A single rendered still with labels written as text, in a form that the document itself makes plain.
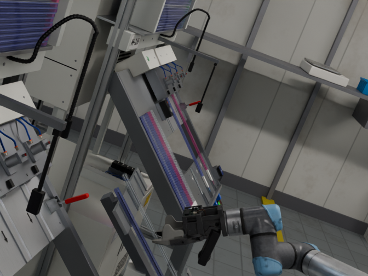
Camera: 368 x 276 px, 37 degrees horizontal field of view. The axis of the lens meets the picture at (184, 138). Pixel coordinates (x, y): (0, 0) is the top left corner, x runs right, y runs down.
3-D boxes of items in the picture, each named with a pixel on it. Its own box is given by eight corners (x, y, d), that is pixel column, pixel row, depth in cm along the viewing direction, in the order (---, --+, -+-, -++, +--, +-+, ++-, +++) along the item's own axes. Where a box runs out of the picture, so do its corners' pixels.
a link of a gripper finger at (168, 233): (148, 225, 154) (180, 218, 155) (152, 245, 156) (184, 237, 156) (149, 230, 151) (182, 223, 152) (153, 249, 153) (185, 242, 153)
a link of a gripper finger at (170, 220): (155, 213, 162) (184, 212, 159) (158, 231, 163) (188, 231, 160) (151, 218, 159) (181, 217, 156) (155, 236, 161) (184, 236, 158)
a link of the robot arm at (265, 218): (283, 229, 148) (278, 199, 151) (242, 235, 149) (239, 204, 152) (283, 235, 155) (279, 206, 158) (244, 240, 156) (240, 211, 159)
